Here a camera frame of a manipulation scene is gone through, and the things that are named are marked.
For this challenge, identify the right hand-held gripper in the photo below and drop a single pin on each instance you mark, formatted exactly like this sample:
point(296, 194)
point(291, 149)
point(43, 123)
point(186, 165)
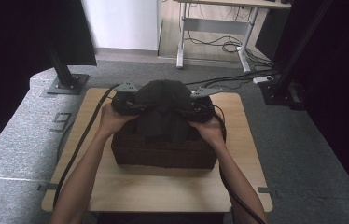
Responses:
point(202, 107)

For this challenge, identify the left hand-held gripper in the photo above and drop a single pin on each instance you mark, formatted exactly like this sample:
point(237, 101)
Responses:
point(125, 99)

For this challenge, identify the dark brown wicker basket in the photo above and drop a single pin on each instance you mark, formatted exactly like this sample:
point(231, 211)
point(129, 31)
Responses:
point(163, 154)

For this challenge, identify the person's left hand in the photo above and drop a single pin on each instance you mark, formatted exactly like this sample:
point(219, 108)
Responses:
point(113, 119)

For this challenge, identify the person's right hand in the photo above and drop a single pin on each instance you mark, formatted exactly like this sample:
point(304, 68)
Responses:
point(208, 130)

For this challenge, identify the white power strip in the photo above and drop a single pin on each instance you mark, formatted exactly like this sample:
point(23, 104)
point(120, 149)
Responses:
point(262, 79)

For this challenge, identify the white-framed desk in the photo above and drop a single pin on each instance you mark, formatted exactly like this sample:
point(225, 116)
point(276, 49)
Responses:
point(216, 26)

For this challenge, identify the black metal stand with dark base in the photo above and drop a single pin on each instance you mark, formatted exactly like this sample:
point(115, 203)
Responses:
point(287, 71)

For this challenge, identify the grey tape strip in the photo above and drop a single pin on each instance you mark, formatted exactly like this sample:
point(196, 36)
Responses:
point(47, 187)
point(266, 190)

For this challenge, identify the black curtain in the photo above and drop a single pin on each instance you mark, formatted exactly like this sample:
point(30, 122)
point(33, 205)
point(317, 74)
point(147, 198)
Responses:
point(343, 77)
point(14, 46)

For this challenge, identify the black metal stand with base plate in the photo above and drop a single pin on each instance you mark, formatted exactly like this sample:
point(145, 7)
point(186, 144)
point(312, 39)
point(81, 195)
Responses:
point(65, 77)

